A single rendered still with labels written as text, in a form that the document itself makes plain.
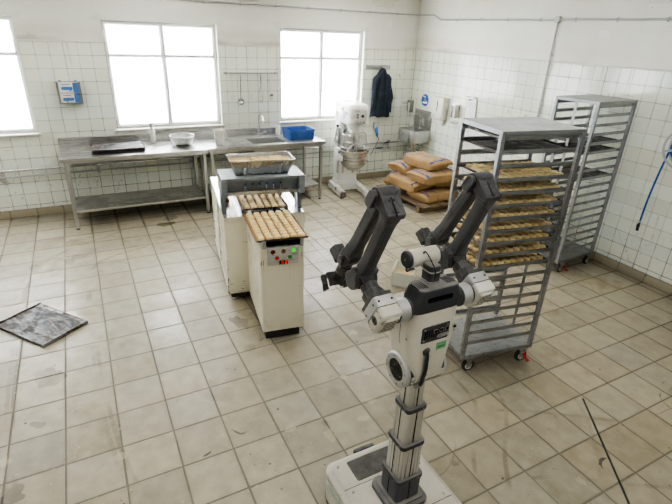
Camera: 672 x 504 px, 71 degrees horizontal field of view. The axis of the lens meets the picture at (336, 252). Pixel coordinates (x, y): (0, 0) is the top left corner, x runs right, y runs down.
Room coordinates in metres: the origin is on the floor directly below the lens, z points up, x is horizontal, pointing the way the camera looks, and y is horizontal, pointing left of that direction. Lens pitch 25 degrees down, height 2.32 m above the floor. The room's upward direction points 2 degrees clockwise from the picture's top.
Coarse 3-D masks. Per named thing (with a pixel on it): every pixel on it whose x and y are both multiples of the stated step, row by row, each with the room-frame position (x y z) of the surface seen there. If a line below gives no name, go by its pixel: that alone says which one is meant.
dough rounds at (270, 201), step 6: (240, 198) 4.07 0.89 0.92; (252, 198) 4.14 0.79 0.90; (258, 198) 4.09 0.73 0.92; (264, 198) 4.09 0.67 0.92; (270, 198) 4.10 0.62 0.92; (276, 198) 4.11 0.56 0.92; (240, 204) 3.96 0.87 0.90; (246, 204) 3.91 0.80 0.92; (252, 204) 3.92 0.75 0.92; (258, 204) 3.94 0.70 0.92; (264, 204) 3.96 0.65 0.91; (270, 204) 3.99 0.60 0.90; (276, 204) 3.94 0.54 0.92; (282, 204) 3.95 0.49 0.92
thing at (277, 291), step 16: (288, 240) 3.35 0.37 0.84; (256, 256) 3.36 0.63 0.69; (256, 272) 3.39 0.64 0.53; (272, 272) 3.22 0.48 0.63; (288, 272) 3.26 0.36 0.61; (256, 288) 3.42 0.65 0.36; (272, 288) 3.22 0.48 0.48; (288, 288) 3.26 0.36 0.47; (256, 304) 3.45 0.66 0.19; (272, 304) 3.22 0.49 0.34; (288, 304) 3.26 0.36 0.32; (272, 320) 3.21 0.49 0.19; (288, 320) 3.26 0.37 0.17; (272, 336) 3.24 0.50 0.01
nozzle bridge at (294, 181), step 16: (224, 176) 3.87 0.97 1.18; (240, 176) 3.89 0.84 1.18; (256, 176) 3.91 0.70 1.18; (272, 176) 3.93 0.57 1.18; (288, 176) 3.97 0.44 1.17; (304, 176) 4.01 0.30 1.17; (224, 192) 3.78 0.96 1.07; (240, 192) 3.86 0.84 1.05; (256, 192) 3.91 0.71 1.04; (272, 192) 3.95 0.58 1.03; (224, 208) 3.88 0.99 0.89
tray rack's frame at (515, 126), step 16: (480, 128) 3.11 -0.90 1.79; (496, 128) 2.98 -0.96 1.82; (512, 128) 3.01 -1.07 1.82; (528, 128) 3.03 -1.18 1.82; (544, 128) 3.06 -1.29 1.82; (560, 128) 3.08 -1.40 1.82; (576, 128) 3.11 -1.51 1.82; (576, 160) 3.09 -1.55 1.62; (560, 224) 3.09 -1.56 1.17; (544, 288) 3.09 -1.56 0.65; (464, 320) 3.40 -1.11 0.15; (480, 336) 3.17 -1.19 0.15; (528, 336) 3.11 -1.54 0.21; (480, 352) 2.96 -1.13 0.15; (496, 352) 2.99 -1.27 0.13
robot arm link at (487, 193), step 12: (480, 180) 1.72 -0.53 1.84; (492, 180) 1.74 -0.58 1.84; (480, 192) 1.70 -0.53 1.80; (492, 192) 1.70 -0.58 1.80; (480, 204) 1.70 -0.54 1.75; (492, 204) 1.71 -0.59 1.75; (468, 216) 1.76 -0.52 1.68; (480, 216) 1.72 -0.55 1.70; (468, 228) 1.75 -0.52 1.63; (456, 240) 1.80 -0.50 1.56; (468, 240) 1.77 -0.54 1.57; (444, 252) 1.81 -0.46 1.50; (456, 252) 1.78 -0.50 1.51; (444, 264) 1.80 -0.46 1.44
